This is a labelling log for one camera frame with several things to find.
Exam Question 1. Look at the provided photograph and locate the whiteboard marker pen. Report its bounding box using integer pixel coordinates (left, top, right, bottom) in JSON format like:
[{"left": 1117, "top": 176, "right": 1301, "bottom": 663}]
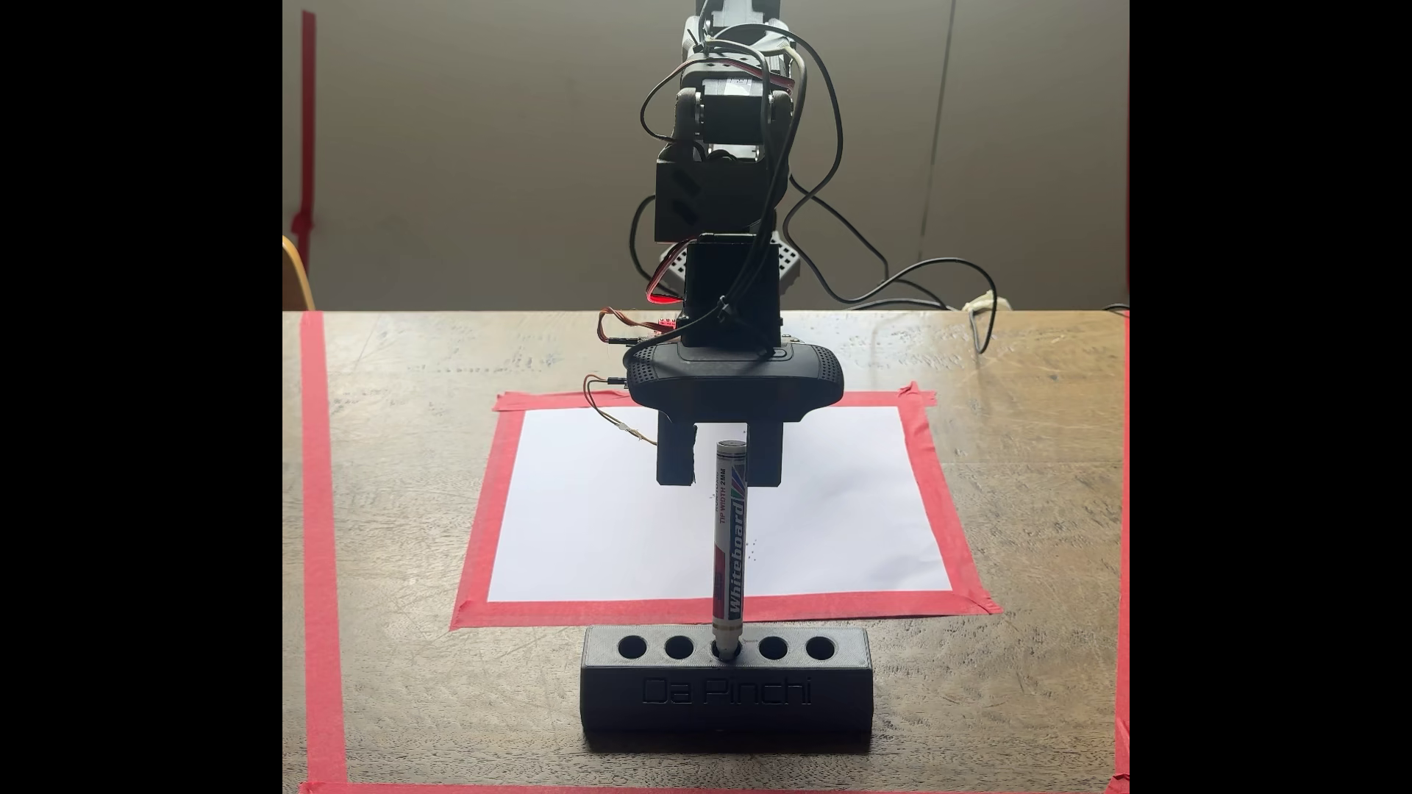
[{"left": 711, "top": 440, "right": 749, "bottom": 661}]

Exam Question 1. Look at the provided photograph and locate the black pen holder block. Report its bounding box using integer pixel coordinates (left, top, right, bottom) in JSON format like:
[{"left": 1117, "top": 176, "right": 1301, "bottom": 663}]
[{"left": 580, "top": 625, "right": 875, "bottom": 738}]

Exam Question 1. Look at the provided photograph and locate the black oval webcam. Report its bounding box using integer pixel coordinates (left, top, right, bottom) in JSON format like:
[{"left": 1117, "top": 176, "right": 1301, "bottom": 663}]
[{"left": 623, "top": 340, "right": 846, "bottom": 426}]

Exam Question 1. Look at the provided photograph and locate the white paper sheet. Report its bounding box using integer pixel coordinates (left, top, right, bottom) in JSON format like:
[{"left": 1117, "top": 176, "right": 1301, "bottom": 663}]
[{"left": 488, "top": 406, "right": 952, "bottom": 604}]

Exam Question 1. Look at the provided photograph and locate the red tape strip on paper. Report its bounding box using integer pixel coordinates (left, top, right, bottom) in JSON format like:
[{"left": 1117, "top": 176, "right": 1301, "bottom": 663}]
[
  {"left": 451, "top": 589, "right": 1003, "bottom": 631},
  {"left": 494, "top": 382, "right": 937, "bottom": 414},
  {"left": 451, "top": 397, "right": 529, "bottom": 630},
  {"left": 896, "top": 386, "right": 1003, "bottom": 617}
]

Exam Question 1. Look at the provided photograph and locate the long red table tape strip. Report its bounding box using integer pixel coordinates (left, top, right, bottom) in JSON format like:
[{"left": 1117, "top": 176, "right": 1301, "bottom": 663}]
[
  {"left": 1110, "top": 314, "right": 1130, "bottom": 794},
  {"left": 300, "top": 312, "right": 351, "bottom": 794}
]

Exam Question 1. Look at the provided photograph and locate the wooden chair back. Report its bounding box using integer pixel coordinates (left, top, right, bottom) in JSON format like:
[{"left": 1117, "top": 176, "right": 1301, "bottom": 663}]
[{"left": 282, "top": 235, "right": 318, "bottom": 312}]

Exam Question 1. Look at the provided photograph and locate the thin orange wire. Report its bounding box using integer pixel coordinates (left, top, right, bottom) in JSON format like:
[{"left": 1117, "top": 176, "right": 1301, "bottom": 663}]
[{"left": 581, "top": 307, "right": 666, "bottom": 449}]

